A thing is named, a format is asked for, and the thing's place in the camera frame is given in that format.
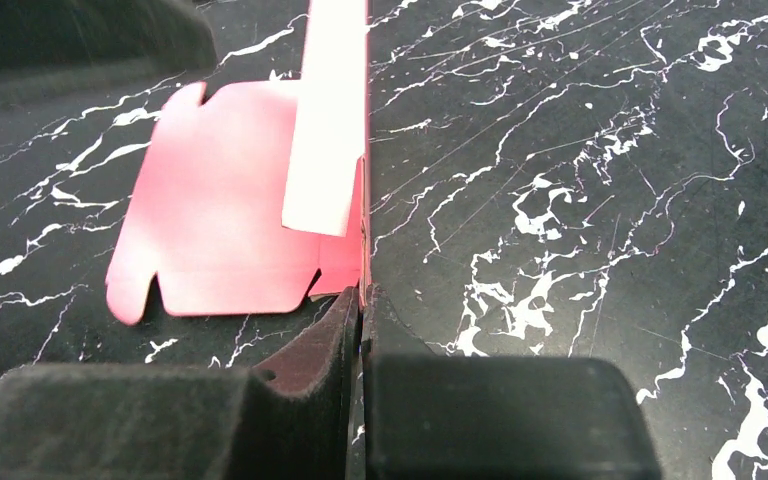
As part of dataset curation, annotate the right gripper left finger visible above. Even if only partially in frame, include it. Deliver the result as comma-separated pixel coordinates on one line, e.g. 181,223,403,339
0,287,360,479

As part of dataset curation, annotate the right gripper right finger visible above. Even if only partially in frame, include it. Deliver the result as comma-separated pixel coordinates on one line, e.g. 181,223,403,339
362,284,662,479

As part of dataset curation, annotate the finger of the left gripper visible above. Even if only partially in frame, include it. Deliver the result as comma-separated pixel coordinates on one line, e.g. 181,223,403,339
0,0,217,110

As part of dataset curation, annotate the pink paper box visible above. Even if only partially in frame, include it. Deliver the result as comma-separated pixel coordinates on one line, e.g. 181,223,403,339
106,1,370,325

